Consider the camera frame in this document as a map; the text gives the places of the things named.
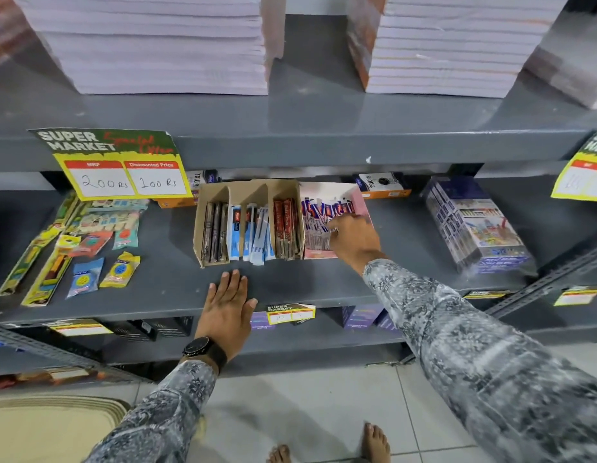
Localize person's left hand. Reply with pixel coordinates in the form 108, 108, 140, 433
195, 269, 259, 356

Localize brown cardboard divided box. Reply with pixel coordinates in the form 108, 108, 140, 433
192, 178, 307, 269

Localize row of black boxes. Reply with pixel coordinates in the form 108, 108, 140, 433
105, 316, 194, 342

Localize clear packet of colourful stationery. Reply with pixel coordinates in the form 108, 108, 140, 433
67, 198, 150, 237

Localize wrapped pack of blue boxes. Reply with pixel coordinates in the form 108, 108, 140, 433
420, 176, 539, 276

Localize person's right foot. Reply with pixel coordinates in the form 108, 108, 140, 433
362, 422, 391, 463

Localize beige striped floor mat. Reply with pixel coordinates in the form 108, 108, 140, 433
0, 395, 131, 463

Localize teal stationery packet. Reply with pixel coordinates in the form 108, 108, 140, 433
112, 211, 141, 250

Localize bunch of red brown pens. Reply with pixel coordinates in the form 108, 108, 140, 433
272, 198, 300, 260

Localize red stationery packet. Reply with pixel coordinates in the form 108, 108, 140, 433
68, 231, 114, 259

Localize small shelf price label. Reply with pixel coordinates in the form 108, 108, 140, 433
47, 318, 114, 337
553, 286, 597, 307
266, 303, 317, 326
462, 289, 511, 301

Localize black white orange box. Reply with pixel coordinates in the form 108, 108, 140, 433
353, 172, 412, 200

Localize large green yellow price sign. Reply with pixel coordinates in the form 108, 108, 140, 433
28, 128, 193, 202

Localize person's right hand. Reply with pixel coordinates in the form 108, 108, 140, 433
326, 214, 382, 277

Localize bunch of blue white pens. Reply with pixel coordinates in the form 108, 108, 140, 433
228, 203, 275, 266

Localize orange stationery box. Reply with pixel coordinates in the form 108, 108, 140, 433
156, 170, 203, 209

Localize person's left forearm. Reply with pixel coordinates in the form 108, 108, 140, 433
85, 358, 218, 463

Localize large purple box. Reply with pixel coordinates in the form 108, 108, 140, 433
341, 304, 401, 331

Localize person's right forearm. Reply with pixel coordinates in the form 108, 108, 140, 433
363, 259, 597, 463

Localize grey metal shelf unit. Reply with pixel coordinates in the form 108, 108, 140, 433
0, 9, 597, 387

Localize blue sharpener packet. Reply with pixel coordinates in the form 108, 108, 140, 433
65, 257, 105, 300

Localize bunch of pens in wrappers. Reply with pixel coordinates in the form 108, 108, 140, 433
302, 199, 355, 251

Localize stack of brown-edged notebooks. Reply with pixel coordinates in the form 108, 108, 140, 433
0, 0, 35, 73

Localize stack of orange-spined notebooks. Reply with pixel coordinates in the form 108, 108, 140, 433
346, 0, 573, 100

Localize slanted stack of white notebooks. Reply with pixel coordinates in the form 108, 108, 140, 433
522, 41, 597, 110

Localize yellow sharpener packet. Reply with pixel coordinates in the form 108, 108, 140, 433
99, 251, 141, 289

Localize pink cardboard box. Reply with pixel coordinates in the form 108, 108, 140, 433
298, 181, 374, 260

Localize bunch of dark brown pens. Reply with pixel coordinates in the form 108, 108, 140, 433
201, 202, 230, 264

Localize black wristwatch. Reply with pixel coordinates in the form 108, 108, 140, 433
182, 336, 228, 375

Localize tall stack of white notebooks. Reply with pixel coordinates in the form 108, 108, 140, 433
10, 0, 286, 96

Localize yellow red pencil pack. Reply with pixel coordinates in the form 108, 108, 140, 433
21, 234, 83, 308

